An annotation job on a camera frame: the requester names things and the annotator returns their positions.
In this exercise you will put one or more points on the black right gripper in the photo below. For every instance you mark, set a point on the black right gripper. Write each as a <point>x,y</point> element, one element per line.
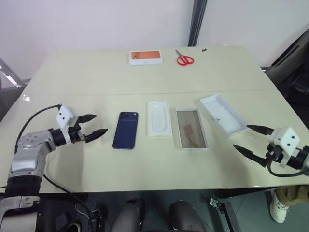
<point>272,157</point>

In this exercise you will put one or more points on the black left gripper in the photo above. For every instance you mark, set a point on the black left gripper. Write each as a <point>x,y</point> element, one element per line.
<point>76,135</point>

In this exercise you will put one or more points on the dark blue smartphone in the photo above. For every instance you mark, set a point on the dark blue smartphone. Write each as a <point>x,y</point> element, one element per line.
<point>126,133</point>

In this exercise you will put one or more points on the white phone box lid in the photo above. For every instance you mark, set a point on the white phone box lid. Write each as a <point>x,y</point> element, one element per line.
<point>224,116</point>

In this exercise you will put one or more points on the white box with screen protector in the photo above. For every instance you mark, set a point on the white box with screen protector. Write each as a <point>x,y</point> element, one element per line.
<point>192,130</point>

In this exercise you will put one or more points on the white moulded insert tray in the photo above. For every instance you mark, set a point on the white moulded insert tray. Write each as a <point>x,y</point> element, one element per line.
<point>159,119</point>

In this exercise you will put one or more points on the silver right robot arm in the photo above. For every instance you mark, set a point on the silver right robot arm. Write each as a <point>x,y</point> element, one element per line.
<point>299,159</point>

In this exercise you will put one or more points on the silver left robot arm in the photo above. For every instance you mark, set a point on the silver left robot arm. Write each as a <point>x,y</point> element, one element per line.
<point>26,145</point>

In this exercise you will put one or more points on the orange printed phone box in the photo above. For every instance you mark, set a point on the orange printed phone box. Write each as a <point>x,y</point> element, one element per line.
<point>146,56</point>

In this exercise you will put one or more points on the khaki trouser leg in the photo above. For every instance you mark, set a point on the khaki trouser leg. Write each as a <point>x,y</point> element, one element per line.
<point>293,194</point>

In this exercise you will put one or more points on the white sneaker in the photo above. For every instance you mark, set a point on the white sneaker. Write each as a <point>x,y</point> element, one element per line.
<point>278,207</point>

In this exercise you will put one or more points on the black chair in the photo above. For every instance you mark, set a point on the black chair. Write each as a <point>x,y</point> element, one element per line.
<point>292,72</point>

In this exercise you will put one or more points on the dark machinery under table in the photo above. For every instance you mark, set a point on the dark machinery under table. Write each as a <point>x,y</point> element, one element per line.
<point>62,215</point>

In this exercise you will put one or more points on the dark rounded shape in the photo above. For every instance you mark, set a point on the dark rounded shape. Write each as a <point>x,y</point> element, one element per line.
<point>129,215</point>
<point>186,217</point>

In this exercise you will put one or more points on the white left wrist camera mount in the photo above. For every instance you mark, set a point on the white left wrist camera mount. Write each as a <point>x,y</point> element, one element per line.
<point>65,116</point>

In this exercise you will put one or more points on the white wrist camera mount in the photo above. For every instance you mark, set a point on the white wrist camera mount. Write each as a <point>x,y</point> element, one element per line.
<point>65,116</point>
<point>286,140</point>

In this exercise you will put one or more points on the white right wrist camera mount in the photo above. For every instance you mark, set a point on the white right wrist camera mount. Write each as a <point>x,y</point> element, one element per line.
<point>286,140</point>

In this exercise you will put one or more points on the metal table leg bracket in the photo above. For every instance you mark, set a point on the metal table leg bracket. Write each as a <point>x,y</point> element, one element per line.
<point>223,210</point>

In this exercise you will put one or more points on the grey metal frame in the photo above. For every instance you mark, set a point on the grey metal frame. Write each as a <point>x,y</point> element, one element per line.
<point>9,75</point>

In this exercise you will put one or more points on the dark upright wall post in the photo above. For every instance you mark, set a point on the dark upright wall post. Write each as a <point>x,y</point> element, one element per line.
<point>196,24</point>

